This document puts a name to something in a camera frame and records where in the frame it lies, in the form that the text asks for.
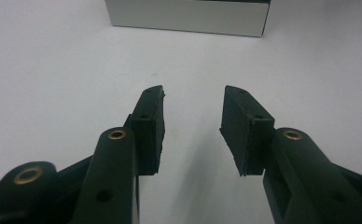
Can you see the black and white box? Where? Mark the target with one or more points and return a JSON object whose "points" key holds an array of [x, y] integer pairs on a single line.
{"points": [[188, 17]]}

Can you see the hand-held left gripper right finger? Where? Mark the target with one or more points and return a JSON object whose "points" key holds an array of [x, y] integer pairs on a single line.
{"points": [[247, 133]]}

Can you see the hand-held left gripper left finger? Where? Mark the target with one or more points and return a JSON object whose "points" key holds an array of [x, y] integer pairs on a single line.
{"points": [[148, 133]]}

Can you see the white table sheet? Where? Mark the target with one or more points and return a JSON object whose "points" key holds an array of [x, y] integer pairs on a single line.
{"points": [[61, 77]]}

